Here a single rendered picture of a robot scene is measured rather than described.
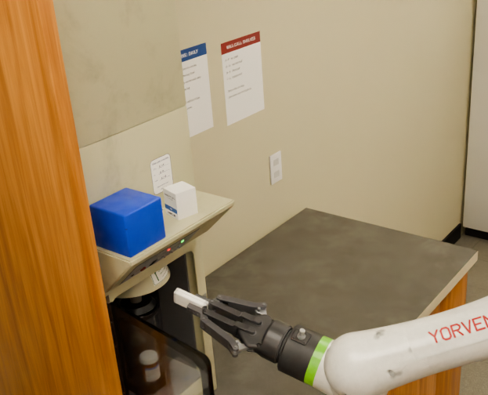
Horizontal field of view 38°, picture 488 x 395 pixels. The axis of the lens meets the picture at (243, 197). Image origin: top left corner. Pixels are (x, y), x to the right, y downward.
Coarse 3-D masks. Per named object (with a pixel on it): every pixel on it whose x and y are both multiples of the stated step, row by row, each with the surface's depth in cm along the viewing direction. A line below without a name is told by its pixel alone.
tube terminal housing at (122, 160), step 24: (168, 120) 150; (96, 144) 135; (120, 144) 140; (144, 144) 146; (168, 144) 151; (96, 168) 137; (120, 168) 142; (144, 168) 147; (192, 168) 159; (96, 192) 138; (144, 192) 148; (192, 264) 171; (120, 288) 149; (192, 288) 173; (216, 384) 185
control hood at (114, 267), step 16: (208, 208) 152; (224, 208) 153; (176, 224) 146; (192, 224) 145; (208, 224) 156; (176, 240) 143; (192, 240) 160; (112, 256) 136; (144, 256) 135; (112, 272) 137; (128, 272) 138; (112, 288) 142
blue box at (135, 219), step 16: (128, 192) 140; (96, 208) 134; (112, 208) 133; (128, 208) 133; (144, 208) 134; (160, 208) 137; (96, 224) 136; (112, 224) 133; (128, 224) 131; (144, 224) 135; (160, 224) 138; (96, 240) 138; (112, 240) 135; (128, 240) 132; (144, 240) 136; (160, 240) 139; (128, 256) 134
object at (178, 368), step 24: (120, 312) 141; (120, 336) 144; (144, 336) 137; (168, 336) 130; (144, 360) 140; (168, 360) 133; (192, 360) 127; (144, 384) 144; (168, 384) 136; (192, 384) 130
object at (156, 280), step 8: (160, 272) 162; (168, 272) 165; (144, 280) 158; (152, 280) 159; (160, 280) 161; (136, 288) 158; (144, 288) 158; (152, 288) 159; (120, 296) 158; (128, 296) 157; (136, 296) 158
